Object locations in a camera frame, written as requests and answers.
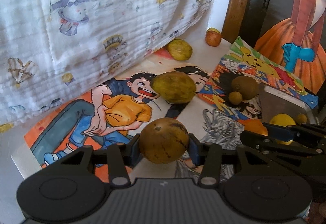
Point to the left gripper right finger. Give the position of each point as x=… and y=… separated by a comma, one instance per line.
x=209, y=157

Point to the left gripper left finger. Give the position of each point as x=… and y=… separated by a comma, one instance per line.
x=119, y=156

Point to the small brown round fruit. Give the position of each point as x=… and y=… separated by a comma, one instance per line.
x=301, y=118

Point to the large yellow round fruit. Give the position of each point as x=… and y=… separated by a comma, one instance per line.
x=283, y=120

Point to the brown striped pepino melon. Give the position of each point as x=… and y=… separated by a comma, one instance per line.
x=163, y=140

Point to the small orange tangerine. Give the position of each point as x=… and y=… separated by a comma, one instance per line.
x=255, y=126

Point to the green yellow mango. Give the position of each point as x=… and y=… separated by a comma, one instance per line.
x=174, y=87

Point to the large brown kiwi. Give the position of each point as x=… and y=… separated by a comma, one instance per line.
x=247, y=86

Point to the yellow green guava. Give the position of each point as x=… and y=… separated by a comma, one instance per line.
x=179, y=49

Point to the person's right hand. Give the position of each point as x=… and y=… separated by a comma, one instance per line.
x=317, y=213

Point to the colourful anime drawing mat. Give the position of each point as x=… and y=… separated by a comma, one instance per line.
x=104, y=119

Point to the metal baking tray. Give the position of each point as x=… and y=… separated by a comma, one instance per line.
x=274, y=101

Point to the Winnie the Pooh drawing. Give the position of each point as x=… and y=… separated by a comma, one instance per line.
x=266, y=70

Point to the orange dress lady poster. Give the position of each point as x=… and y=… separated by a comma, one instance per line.
x=295, y=43

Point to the yellow apple behind red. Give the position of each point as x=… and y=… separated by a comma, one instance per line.
x=213, y=30

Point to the cartoon print white cloth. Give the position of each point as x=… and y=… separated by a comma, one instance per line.
x=55, y=50

